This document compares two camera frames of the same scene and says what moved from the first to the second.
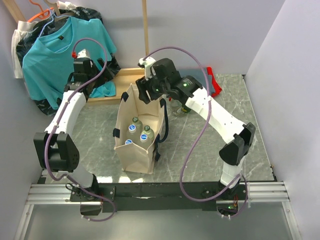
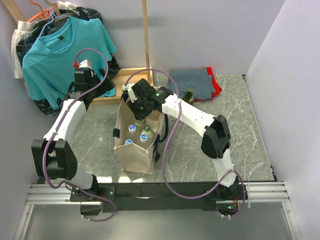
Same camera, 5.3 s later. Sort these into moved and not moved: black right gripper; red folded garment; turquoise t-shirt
Moved: black right gripper
Not moved: turquoise t-shirt; red folded garment
